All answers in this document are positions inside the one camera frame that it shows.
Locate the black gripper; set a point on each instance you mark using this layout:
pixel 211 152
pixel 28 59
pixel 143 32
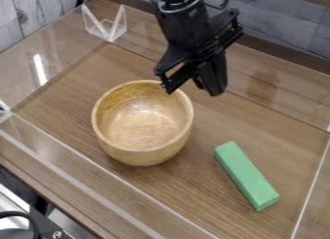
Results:
pixel 198 38

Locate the green rectangular block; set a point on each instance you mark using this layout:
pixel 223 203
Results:
pixel 252 184

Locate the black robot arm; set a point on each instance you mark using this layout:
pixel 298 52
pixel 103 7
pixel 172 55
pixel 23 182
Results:
pixel 178 0

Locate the round wooden bowl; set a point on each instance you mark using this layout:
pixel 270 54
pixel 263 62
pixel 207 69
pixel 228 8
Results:
pixel 142 125

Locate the clear acrylic corner bracket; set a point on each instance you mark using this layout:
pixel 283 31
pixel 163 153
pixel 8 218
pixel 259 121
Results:
pixel 104 29

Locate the black metal table frame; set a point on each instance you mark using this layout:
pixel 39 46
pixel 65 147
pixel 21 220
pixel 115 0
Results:
pixel 29 217

